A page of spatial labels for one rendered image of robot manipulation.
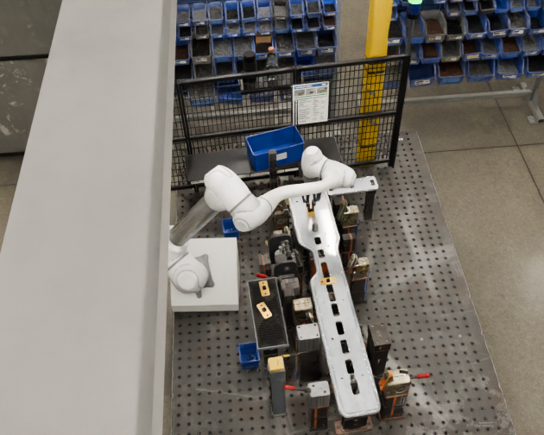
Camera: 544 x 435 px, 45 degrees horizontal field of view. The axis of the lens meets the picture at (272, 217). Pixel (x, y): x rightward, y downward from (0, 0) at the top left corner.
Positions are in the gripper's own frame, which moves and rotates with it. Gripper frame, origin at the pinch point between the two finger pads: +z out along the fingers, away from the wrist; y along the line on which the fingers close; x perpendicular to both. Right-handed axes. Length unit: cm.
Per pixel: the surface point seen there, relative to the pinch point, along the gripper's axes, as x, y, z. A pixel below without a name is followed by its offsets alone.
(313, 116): 55, 11, -15
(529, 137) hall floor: 133, 209, 105
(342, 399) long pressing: -109, -7, 5
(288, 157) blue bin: 36.6, -5.9, -2.3
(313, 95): 55, 11, -30
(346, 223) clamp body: -8.2, 18.5, 9.5
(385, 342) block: -86, 18, 2
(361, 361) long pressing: -93, 6, 5
